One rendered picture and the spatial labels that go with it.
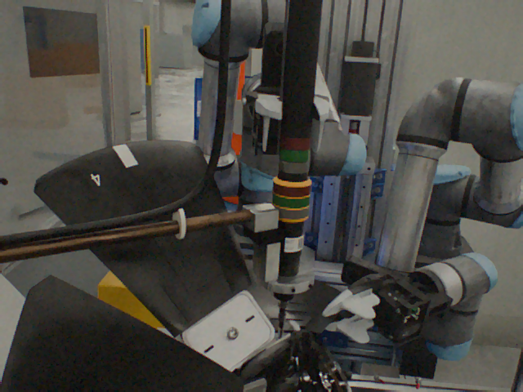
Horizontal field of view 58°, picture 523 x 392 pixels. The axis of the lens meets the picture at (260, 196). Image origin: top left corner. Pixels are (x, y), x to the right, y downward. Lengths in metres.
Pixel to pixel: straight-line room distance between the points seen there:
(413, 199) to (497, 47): 1.63
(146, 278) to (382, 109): 1.02
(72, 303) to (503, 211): 1.08
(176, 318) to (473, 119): 0.61
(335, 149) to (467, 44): 1.67
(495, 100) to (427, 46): 1.49
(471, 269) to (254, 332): 0.46
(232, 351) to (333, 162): 0.40
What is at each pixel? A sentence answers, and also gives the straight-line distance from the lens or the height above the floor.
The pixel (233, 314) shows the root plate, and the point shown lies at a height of 1.27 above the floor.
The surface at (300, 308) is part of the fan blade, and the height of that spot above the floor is 1.19.
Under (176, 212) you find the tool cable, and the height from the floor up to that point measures 1.39.
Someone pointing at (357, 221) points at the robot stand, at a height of 1.07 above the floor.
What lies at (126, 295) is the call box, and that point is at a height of 1.06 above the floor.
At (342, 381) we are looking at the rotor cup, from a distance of 0.58.
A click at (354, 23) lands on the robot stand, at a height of 1.62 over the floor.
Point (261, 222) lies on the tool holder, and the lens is 0.50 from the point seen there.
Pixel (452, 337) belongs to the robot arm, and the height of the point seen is 1.08.
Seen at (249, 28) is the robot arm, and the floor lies 1.58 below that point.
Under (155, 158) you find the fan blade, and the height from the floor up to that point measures 1.41.
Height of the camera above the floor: 1.56
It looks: 18 degrees down
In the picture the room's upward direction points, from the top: 3 degrees clockwise
